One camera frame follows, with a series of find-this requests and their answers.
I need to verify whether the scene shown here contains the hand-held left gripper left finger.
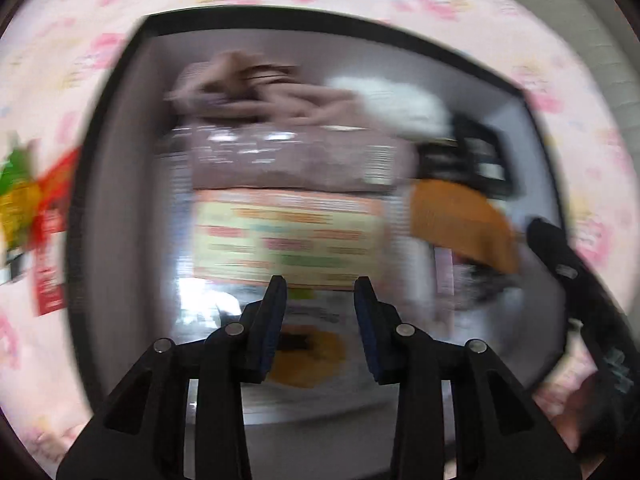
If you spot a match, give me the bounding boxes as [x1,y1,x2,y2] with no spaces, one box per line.
[56,275,288,480]

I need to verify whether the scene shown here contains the small black box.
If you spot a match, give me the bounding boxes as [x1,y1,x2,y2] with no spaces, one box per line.
[417,112,516,198]

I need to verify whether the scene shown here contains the beige stockings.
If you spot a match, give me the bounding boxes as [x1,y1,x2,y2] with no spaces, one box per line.
[167,50,371,126]

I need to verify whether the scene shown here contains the green snack packet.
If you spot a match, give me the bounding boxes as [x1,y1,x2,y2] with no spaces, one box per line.
[0,132,43,256]

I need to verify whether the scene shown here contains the black cardboard box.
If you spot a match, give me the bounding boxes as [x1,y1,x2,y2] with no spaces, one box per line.
[66,6,575,426]

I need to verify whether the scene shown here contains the red packet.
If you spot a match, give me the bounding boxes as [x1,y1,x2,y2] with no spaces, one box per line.
[30,147,83,317]

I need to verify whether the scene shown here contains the clear packet with colourful label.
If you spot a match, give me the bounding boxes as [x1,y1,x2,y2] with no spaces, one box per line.
[172,187,401,406]

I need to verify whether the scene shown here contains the person's right hand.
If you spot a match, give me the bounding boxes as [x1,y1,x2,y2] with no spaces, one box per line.
[552,367,623,461]

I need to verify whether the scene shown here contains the small clear packet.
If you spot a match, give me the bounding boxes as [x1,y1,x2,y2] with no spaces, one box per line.
[432,247,521,311]

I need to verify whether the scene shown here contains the purple-brown snack packet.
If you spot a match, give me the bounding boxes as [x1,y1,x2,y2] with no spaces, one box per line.
[187,122,418,193]

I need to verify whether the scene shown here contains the wooden comb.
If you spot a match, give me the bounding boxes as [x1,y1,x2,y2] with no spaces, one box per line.
[409,180,521,273]

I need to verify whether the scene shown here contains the white fluffy pad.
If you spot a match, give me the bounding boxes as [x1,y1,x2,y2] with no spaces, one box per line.
[325,74,448,138]

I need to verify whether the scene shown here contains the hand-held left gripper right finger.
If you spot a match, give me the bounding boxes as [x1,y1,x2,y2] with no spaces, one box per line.
[353,276,583,480]

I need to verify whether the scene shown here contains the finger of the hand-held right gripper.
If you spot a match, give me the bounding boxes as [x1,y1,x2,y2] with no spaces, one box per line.
[527,217,608,321]

